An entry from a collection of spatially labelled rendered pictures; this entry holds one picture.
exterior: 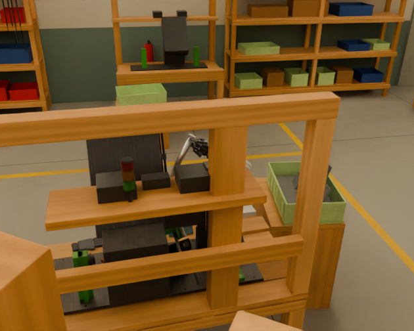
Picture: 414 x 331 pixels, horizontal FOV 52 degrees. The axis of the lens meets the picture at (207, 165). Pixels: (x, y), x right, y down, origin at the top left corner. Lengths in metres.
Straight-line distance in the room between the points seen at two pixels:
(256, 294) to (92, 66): 5.94
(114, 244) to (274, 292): 0.87
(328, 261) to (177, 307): 1.39
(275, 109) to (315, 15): 5.97
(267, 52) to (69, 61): 3.31
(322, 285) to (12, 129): 2.50
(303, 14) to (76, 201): 6.21
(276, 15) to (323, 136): 5.61
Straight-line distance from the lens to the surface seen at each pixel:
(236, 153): 1.73
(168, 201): 1.77
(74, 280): 1.89
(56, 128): 1.59
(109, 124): 1.58
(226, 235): 1.93
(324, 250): 3.18
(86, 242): 2.63
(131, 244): 2.04
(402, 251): 4.36
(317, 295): 3.46
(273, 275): 2.43
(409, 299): 3.88
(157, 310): 2.23
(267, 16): 7.33
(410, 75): 9.47
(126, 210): 1.73
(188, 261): 1.90
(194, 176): 1.79
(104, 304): 2.27
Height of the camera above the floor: 2.49
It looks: 28 degrees down
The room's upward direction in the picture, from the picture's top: 1 degrees clockwise
